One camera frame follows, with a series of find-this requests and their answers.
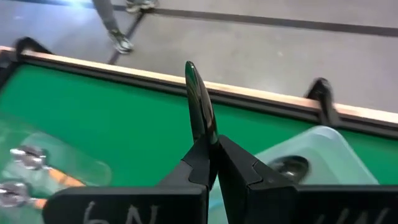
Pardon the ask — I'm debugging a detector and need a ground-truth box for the black aluminium table frame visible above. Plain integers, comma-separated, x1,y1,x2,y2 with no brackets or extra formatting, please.
0,46,398,139

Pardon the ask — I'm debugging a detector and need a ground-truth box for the blue-handled dark spoon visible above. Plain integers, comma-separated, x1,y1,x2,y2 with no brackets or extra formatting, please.
185,60,220,146

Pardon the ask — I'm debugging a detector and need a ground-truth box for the frosted translucent plastic bin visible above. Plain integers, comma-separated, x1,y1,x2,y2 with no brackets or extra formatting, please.
208,125,380,224

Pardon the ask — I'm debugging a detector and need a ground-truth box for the clear plastic bin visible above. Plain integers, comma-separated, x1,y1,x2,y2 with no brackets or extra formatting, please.
0,118,113,224

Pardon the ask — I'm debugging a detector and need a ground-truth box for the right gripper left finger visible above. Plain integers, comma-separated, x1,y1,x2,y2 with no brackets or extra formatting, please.
42,136,219,224

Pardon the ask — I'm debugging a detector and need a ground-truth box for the orange-handled steel spoon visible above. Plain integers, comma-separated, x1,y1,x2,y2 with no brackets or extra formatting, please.
0,181,50,210
9,145,86,188

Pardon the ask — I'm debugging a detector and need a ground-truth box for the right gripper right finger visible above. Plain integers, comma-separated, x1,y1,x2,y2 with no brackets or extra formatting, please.
217,134,398,224

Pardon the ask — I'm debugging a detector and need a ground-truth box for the green table mat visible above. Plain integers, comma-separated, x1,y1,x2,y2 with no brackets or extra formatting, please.
0,63,398,224

